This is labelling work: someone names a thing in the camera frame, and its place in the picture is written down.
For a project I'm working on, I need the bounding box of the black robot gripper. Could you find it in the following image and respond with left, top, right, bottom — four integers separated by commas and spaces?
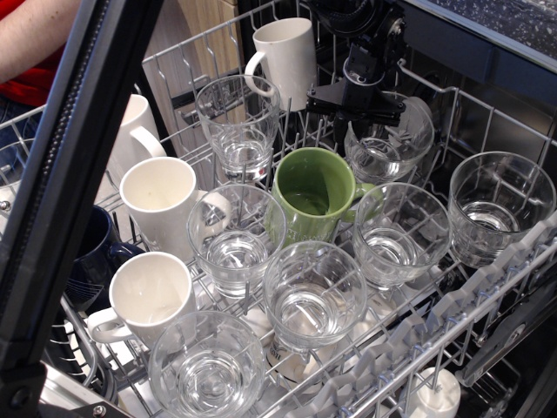
306, 77, 406, 144

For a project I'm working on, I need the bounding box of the person forearm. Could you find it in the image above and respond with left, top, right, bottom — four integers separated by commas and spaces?
1, 0, 81, 83

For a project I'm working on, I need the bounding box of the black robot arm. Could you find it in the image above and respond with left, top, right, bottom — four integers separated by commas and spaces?
305, 1, 406, 145

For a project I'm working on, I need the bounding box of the green ceramic mug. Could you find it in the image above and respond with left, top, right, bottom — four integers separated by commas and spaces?
272, 147, 375, 246

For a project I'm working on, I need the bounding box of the white mug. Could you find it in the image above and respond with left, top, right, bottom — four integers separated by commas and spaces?
245, 17, 318, 111
107, 94, 167, 189
119, 157, 232, 262
87, 252, 196, 348

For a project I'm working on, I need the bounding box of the tall clear glass back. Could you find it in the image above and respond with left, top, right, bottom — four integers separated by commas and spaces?
196, 75, 280, 183

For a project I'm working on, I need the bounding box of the wooden cabinet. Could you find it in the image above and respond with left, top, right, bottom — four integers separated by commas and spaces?
143, 1, 244, 157

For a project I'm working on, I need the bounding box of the white mug middle left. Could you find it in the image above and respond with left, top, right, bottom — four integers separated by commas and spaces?
119, 157, 232, 262

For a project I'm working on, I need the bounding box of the grey plastic rack holder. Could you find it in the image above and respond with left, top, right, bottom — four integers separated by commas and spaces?
289, 215, 556, 417

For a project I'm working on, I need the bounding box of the white mug left back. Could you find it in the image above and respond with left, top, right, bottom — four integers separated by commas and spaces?
107, 94, 167, 189

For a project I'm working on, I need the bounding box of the white mug front left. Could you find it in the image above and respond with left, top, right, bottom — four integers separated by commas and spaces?
87, 252, 196, 348

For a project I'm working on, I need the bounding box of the white rack wheel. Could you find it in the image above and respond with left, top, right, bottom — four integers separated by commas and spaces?
408, 367, 460, 418

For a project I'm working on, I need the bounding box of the dark blue mug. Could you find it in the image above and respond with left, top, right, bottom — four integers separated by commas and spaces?
64, 206, 144, 313

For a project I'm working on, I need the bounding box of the black plastic tray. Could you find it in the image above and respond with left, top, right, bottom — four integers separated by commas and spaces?
44, 320, 97, 387

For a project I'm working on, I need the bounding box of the grey wire dishwasher rack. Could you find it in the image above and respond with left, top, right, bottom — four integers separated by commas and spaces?
1, 1, 556, 417

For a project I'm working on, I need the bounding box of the black metal frame bar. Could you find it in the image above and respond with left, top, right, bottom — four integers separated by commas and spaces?
1, 1, 162, 417

